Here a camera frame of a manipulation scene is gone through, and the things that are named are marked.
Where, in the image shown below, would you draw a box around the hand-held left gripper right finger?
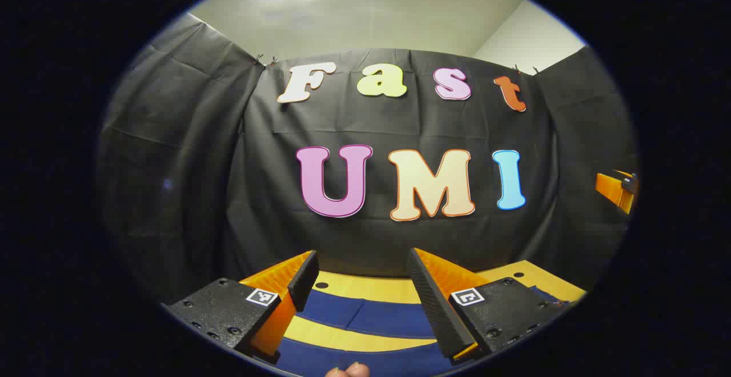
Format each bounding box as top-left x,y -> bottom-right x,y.
407,247 -> 572,364

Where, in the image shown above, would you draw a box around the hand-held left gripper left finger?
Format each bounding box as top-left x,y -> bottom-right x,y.
162,250 -> 320,360

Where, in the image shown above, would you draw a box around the blue jeans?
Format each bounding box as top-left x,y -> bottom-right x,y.
268,286 -> 569,377

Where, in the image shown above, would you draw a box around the black backdrop cloth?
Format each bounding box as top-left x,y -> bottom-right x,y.
96,13 -> 639,303

